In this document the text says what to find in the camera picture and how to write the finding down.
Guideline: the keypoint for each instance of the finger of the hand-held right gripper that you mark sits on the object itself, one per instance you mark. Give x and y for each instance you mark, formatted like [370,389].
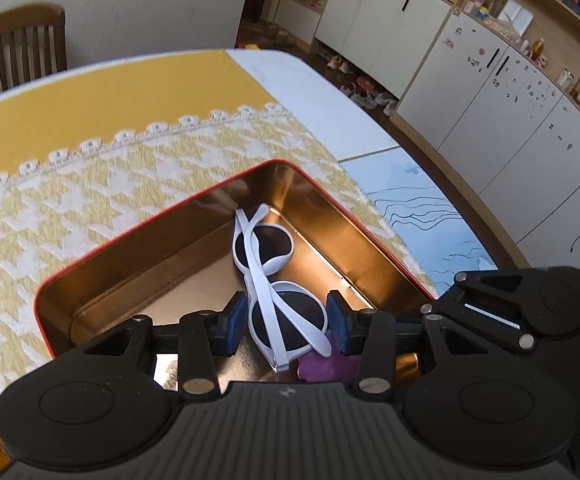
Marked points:
[475,290]

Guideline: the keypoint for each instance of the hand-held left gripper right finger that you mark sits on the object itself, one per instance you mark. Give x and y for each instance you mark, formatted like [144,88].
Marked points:
[337,327]

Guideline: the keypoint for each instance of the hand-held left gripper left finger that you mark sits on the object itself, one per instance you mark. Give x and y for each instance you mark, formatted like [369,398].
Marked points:
[235,322]

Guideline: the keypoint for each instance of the white round sunglasses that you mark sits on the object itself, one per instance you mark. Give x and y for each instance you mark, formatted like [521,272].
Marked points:
[262,290]

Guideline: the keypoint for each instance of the red-rimmed golden tin box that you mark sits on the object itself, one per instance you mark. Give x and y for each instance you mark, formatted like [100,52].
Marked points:
[119,270]

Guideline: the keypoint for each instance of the purple soft toy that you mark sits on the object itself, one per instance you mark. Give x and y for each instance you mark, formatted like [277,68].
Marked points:
[330,367]

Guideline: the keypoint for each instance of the pale blue printed mat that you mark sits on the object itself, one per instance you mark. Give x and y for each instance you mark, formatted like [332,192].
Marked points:
[410,195]

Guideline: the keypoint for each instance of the long white sideboard cabinet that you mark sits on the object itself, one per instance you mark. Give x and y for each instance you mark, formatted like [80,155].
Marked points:
[510,125]

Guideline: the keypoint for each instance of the white sneaker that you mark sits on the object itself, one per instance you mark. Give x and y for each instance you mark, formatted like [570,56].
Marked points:
[389,105]
[366,101]

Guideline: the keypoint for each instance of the yellow houndstooth lace-trimmed cloth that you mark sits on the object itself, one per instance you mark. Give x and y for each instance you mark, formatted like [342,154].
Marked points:
[44,220]

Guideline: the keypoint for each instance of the golden bottle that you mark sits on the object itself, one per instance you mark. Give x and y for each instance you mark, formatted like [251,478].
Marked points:
[579,87]

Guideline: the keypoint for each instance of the dark red shoe pair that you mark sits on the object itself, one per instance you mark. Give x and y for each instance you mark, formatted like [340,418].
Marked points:
[357,87]

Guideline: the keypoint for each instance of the plain yellow table mat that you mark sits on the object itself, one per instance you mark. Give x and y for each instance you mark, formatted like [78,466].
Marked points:
[119,95]

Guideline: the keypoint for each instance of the pink shoe pair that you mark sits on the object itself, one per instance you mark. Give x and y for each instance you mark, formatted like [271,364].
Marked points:
[339,62]

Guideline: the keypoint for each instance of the white open box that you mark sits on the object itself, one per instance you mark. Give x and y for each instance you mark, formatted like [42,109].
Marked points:
[517,16]

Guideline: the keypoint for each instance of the white two-door cabinet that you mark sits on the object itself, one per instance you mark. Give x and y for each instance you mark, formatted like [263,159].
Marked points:
[370,15]

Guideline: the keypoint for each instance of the open white shelf unit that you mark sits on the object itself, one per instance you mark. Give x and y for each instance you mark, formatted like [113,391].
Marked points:
[300,15]

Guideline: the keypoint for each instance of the brown wooden chair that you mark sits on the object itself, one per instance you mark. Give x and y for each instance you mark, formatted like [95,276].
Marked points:
[19,15]

